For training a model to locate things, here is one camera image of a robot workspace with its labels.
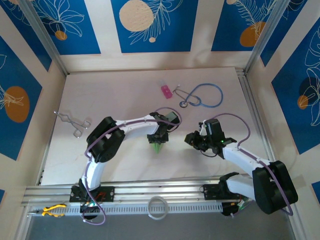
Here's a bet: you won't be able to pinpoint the light green paper sheet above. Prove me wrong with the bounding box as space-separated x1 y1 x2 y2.
149 140 166 154

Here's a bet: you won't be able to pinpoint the blue stethoscope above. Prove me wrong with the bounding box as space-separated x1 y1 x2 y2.
174 83 224 109

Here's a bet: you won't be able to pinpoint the small pink bottle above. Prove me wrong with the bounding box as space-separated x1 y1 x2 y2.
157 79 174 100

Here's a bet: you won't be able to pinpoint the white tape roll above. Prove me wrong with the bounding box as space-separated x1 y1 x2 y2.
146 196 169 221

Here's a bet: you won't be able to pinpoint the black controller board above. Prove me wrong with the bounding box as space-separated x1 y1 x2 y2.
79 201 103 221
221 201 247 218

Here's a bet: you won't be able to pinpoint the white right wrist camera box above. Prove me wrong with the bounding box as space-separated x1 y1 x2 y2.
198 120 213 136

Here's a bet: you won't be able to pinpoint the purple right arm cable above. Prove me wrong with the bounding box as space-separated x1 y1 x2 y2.
211 112 294 218

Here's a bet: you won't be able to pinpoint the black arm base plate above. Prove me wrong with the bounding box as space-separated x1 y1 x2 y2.
202 183 249 201
69 186 116 203

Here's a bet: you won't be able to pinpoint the aluminium side rail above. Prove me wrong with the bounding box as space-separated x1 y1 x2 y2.
36 119 56 186
236 69 282 181

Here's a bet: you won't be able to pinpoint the aluminium mounting rail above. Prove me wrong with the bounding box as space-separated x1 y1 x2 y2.
21 174 298 208

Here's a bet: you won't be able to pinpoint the white slotted cable duct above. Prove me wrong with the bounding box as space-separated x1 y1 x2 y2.
26 201 224 217

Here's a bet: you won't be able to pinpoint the metal wire tongs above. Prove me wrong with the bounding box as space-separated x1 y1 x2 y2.
53 111 91 138

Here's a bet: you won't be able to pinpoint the aluminium frame post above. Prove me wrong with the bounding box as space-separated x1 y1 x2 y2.
17 0 70 76
243 0 296 74

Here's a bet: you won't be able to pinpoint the yellow handled pliers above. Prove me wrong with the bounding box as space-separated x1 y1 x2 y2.
27 203 68 218

